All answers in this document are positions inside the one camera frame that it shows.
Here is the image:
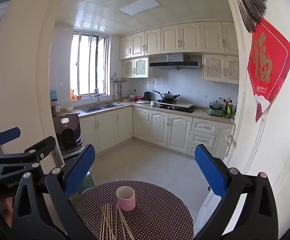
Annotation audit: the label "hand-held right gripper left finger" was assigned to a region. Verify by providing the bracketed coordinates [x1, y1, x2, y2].
[11, 144, 96, 240]

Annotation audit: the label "barred kitchen window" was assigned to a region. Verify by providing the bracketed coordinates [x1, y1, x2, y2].
[70, 31, 110, 101]

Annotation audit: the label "pink cup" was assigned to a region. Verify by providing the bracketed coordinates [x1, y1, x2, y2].
[116, 186, 136, 212]

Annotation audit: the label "green floor mat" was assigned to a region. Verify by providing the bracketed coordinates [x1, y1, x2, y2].
[81, 172, 95, 193]

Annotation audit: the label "red paper wall decoration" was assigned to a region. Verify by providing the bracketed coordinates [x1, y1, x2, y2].
[247, 17, 290, 123]

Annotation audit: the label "cream lattice door cabinet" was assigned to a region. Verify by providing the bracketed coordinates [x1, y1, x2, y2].
[202, 53, 240, 85]
[122, 56, 149, 79]

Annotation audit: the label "green countertop appliance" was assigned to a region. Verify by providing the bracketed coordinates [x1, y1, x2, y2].
[208, 99, 224, 117]

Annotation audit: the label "steel double sink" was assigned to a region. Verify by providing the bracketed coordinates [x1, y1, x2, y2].
[77, 102, 123, 113]

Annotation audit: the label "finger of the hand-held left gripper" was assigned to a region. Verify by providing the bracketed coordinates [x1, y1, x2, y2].
[0, 127, 22, 155]
[0, 136, 57, 201]

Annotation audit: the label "cream upper kitchen cabinets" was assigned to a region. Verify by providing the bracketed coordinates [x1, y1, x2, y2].
[119, 21, 240, 60]

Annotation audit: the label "ceiling light panel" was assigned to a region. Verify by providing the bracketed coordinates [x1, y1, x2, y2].
[117, 0, 162, 16]

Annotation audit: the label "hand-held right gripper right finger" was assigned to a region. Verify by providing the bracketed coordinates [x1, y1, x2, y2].
[193, 144, 280, 240]

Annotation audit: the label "wok with lid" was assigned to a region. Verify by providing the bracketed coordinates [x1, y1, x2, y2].
[152, 89, 180, 101]

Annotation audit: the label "chrome faucet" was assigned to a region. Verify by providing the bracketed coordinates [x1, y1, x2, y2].
[90, 88, 101, 107]

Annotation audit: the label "black gas stove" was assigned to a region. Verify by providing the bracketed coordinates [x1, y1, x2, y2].
[151, 100, 197, 113]

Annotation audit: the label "wall mounted metal rack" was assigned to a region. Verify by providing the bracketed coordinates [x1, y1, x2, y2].
[109, 73, 128, 83]

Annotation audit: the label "striped hanging fan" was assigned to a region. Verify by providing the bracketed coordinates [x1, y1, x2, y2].
[231, 0, 267, 33]

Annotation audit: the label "steel range hood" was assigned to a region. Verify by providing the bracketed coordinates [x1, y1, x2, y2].
[149, 53, 203, 71]

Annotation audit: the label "jar with dark lid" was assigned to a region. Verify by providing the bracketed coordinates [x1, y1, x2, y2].
[51, 99, 61, 117]

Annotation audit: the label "metal door handle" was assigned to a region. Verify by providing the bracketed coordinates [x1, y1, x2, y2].
[226, 124, 237, 150]

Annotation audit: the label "bunch of wooden chopsticks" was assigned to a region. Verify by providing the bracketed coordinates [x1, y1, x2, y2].
[99, 203, 137, 240]

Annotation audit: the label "white door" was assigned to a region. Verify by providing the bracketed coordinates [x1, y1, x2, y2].
[222, 0, 290, 205]

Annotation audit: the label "brown polka dot tablecloth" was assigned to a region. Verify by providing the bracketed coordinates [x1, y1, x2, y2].
[72, 180, 194, 240]

